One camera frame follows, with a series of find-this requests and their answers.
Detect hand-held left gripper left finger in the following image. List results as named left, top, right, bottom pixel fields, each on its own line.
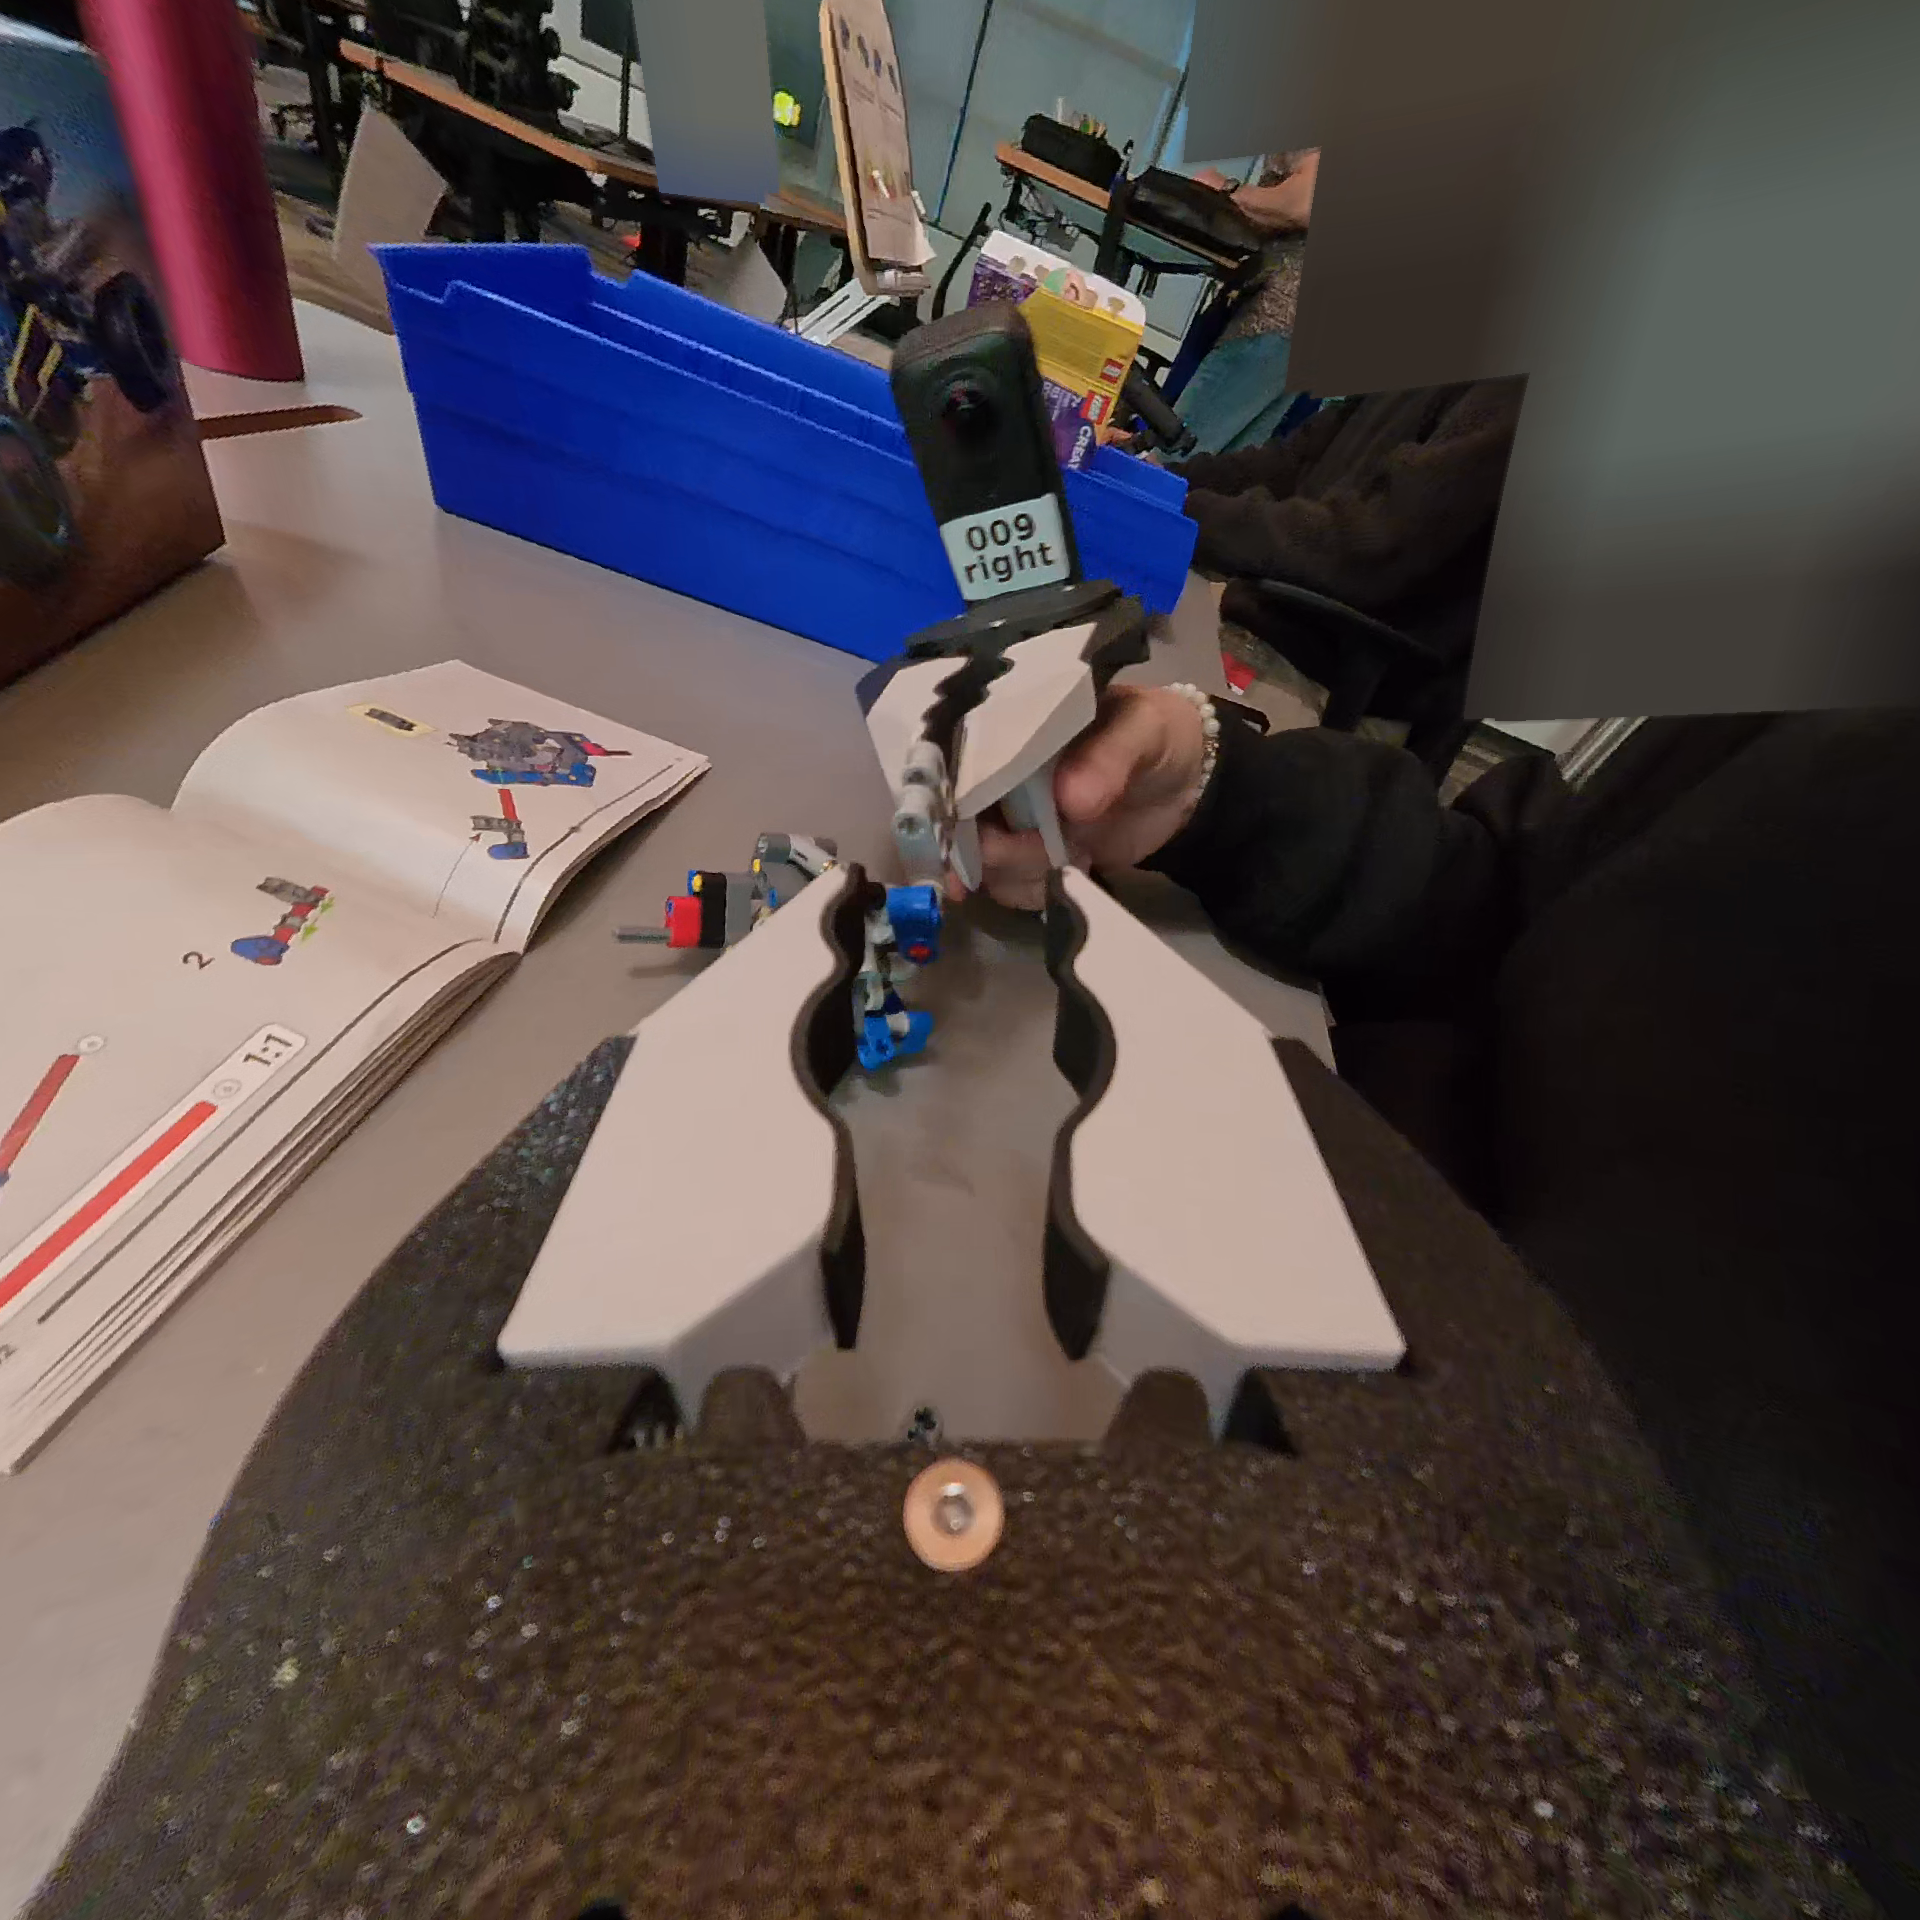
left=496, top=864, right=889, bottom=1430

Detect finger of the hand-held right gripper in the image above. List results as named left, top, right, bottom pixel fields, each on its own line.
left=862, top=661, right=965, bottom=817
left=942, top=627, right=1106, bottom=830

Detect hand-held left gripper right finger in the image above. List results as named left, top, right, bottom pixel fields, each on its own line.
left=1037, top=865, right=1413, bottom=1441

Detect red axle lego subassembly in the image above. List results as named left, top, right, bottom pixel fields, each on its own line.
left=892, top=729, right=965, bottom=889

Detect lego vehicle assembly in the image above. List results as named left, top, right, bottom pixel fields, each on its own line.
left=615, top=830, right=951, bottom=1077

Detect open lego instruction booklet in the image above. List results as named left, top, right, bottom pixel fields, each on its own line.
left=0, top=655, right=713, bottom=1478

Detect lego set box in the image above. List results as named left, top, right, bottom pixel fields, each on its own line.
left=0, top=29, right=230, bottom=687

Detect person's right hand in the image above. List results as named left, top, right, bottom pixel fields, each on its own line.
left=975, top=681, right=1215, bottom=913

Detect purple yellow toy box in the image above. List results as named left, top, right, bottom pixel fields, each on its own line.
left=966, top=229, right=1154, bottom=447

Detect wooden desk black legs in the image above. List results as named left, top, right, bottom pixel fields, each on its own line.
left=994, top=139, right=1268, bottom=308
left=336, top=36, right=847, bottom=248

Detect blue plastic bin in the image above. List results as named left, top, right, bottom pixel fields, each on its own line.
left=368, top=239, right=1201, bottom=664

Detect wooden display board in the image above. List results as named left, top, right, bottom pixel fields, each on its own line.
left=815, top=0, right=938, bottom=308

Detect white cardboard sheet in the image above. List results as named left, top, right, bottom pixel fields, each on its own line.
left=329, top=111, right=455, bottom=280

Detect brown wooden stick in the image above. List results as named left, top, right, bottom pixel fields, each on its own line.
left=192, top=399, right=365, bottom=444

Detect magenta metal tumbler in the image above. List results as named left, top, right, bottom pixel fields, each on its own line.
left=74, top=0, right=308, bottom=387

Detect white bead bracelet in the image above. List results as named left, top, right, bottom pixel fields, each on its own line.
left=1161, top=679, right=1226, bottom=800

